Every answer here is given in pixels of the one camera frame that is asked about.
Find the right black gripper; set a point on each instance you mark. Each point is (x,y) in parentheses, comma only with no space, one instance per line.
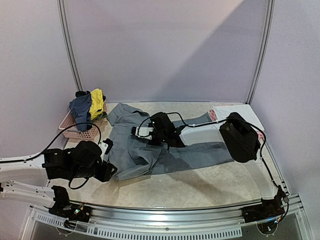
(155,131)

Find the grey blue button shirt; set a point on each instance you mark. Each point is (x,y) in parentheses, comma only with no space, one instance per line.
(134,157)

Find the left aluminium corner post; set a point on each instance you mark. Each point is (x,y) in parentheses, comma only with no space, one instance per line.
(61,5)

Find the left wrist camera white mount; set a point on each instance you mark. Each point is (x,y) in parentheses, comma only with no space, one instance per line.
(105,146)

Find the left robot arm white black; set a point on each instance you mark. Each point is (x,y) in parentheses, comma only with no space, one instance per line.
(85,161)

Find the aluminium front rail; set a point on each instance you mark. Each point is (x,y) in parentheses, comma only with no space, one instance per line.
(214,223)

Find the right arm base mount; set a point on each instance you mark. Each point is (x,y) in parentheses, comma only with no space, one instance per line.
(270,209)

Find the white folded shirt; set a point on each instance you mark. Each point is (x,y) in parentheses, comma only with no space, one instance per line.
(244,110)

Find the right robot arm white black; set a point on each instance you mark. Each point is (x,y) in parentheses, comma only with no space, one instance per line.
(200,142)

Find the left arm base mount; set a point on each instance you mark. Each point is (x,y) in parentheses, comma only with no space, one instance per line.
(70,211)

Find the right aluminium corner post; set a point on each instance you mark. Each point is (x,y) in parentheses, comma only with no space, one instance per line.
(262,50)

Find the pink folded garment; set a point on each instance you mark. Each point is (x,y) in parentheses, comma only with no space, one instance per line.
(213,117)

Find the yellow garment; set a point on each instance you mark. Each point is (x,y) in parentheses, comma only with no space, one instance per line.
(97,103)

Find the navy blue garment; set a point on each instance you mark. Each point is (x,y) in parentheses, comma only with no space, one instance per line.
(79,108)

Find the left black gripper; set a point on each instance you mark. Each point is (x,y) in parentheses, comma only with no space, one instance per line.
(106,175)

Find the aluminium corner post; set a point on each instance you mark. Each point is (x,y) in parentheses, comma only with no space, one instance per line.
(61,5)
(262,50)

